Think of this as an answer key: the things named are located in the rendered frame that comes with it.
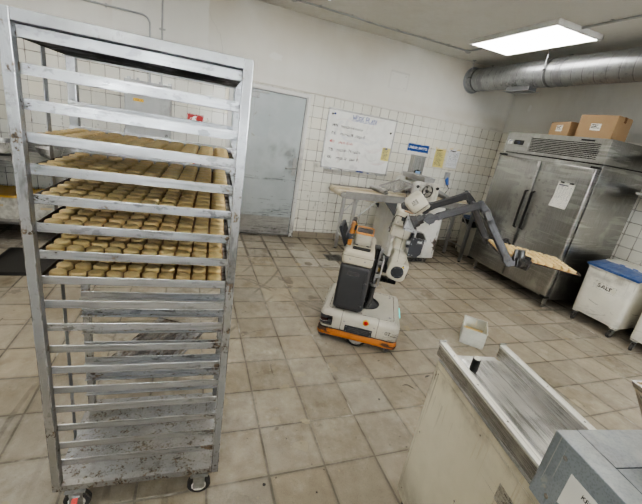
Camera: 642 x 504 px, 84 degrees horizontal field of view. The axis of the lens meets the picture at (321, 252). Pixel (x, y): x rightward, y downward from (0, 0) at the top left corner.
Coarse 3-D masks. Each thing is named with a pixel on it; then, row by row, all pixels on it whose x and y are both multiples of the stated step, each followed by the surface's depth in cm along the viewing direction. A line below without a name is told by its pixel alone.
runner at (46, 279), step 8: (48, 280) 116; (56, 280) 117; (64, 280) 118; (72, 280) 118; (80, 280) 119; (88, 280) 120; (96, 280) 120; (104, 280) 121; (112, 280) 122; (120, 280) 123; (128, 280) 123; (136, 280) 124; (144, 280) 125; (152, 280) 125; (160, 280) 126; (168, 280) 127; (176, 280) 128; (184, 280) 129; (192, 280) 129; (200, 280) 130; (208, 280) 131
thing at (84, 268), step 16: (64, 272) 121; (80, 272) 122; (96, 272) 124; (112, 272) 126; (128, 272) 128; (144, 272) 130; (160, 272) 137; (176, 272) 139; (192, 272) 141; (208, 272) 141
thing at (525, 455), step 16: (448, 352) 142; (448, 368) 141; (464, 368) 134; (464, 384) 131; (480, 384) 126; (480, 400) 121; (496, 416) 113; (496, 432) 112; (512, 432) 106; (512, 448) 105; (528, 448) 101; (528, 464) 99
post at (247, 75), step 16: (240, 112) 111; (240, 128) 113; (240, 144) 114; (240, 160) 116; (240, 176) 118; (240, 192) 120; (240, 208) 122; (224, 304) 133; (224, 320) 135; (224, 336) 138; (224, 352) 140; (224, 368) 143; (224, 384) 146
